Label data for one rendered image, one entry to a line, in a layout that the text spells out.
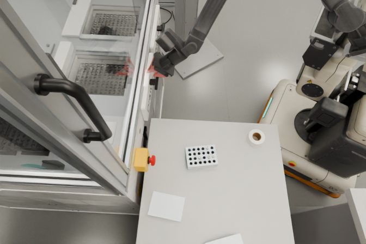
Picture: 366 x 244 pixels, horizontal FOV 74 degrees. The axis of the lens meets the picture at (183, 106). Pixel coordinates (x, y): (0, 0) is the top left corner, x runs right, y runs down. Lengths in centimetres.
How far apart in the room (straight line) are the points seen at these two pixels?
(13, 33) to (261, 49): 232
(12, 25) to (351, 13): 85
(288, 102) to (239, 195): 100
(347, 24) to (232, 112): 129
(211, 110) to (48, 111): 174
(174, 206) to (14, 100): 80
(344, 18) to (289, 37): 181
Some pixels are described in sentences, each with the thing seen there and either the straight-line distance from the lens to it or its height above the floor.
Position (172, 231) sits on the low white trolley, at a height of 76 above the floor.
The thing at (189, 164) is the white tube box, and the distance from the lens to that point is 101.
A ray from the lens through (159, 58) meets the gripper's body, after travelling 100.
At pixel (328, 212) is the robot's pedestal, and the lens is 148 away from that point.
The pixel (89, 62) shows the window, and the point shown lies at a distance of 51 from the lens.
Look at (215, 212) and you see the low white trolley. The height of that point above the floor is 76.
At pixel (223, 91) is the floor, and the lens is 213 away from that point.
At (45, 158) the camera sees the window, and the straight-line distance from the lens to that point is 58.
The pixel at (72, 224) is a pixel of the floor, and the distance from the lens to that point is 191.
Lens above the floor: 178
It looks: 62 degrees down
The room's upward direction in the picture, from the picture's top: 2 degrees clockwise
